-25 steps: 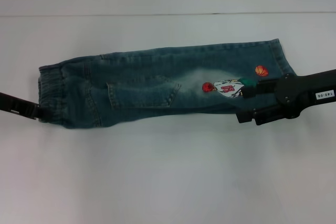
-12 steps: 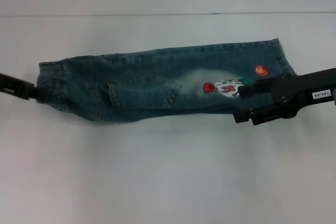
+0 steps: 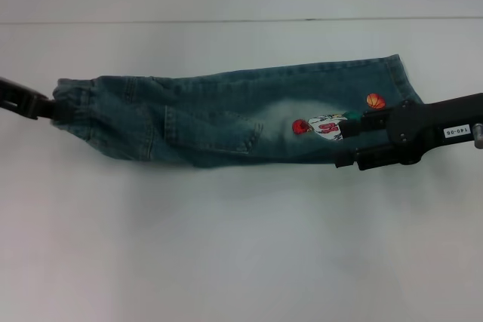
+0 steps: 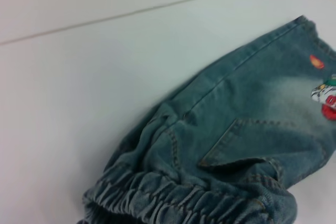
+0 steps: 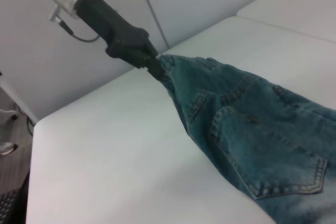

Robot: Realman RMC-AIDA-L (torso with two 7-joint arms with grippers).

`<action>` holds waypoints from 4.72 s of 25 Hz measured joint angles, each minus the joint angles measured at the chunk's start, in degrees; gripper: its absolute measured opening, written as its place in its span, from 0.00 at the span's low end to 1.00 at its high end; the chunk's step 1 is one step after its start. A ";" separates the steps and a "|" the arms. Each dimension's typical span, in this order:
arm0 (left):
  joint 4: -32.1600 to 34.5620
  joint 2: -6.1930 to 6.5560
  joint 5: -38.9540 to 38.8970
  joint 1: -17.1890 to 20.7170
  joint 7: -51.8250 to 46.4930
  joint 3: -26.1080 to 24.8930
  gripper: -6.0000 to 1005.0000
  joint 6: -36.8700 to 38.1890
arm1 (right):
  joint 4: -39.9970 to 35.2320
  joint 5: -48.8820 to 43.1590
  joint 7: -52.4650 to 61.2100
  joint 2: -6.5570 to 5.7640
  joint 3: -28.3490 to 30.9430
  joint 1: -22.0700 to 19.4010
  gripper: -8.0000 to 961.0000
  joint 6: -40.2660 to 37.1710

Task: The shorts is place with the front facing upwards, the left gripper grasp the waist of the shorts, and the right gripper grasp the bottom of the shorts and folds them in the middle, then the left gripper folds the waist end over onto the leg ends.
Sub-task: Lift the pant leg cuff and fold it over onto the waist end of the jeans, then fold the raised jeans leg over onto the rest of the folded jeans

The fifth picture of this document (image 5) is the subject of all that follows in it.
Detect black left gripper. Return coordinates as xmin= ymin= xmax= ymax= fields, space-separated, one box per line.
xmin=76 ymin=0 xmax=165 ymax=78

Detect blue denim shorts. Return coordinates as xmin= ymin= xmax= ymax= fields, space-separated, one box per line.
xmin=157 ymin=54 xmax=336 ymax=224

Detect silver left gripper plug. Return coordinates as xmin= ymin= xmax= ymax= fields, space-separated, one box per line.
xmin=48 ymin=5 xmax=65 ymax=23

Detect black computer keyboard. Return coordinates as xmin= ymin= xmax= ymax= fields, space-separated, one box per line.
xmin=0 ymin=191 xmax=19 ymax=224

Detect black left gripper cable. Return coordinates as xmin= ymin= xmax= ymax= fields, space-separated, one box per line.
xmin=59 ymin=20 xmax=102 ymax=42

